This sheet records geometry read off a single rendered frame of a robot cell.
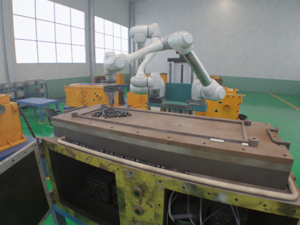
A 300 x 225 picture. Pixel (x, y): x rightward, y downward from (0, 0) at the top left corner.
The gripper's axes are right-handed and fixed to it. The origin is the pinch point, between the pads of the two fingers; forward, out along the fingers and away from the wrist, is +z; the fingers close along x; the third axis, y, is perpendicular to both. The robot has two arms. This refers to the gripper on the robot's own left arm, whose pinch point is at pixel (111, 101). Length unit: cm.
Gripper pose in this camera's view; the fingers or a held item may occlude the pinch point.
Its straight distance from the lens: 137.5
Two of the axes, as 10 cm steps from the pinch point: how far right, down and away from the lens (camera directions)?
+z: 0.0, 9.7, 2.5
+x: 4.3, -2.2, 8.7
